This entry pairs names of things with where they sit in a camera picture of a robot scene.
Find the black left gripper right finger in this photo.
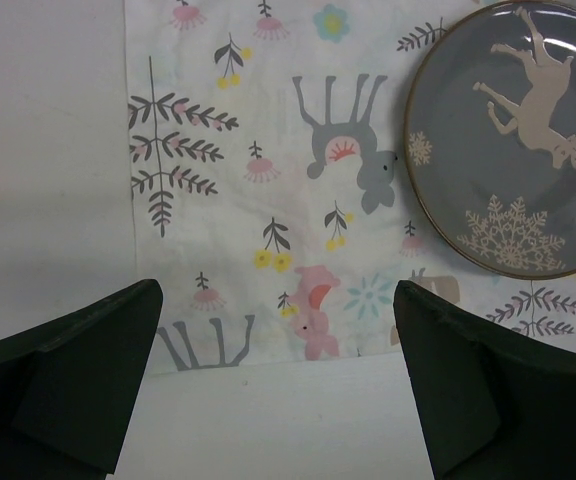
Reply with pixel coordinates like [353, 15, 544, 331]
[393, 281, 576, 479]

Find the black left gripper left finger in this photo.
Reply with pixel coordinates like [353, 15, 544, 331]
[0, 279, 163, 479]

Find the grey reindeer plate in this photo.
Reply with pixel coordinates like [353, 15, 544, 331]
[403, 1, 576, 280]

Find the floral patterned cloth placemat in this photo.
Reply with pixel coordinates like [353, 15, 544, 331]
[125, 1, 576, 375]

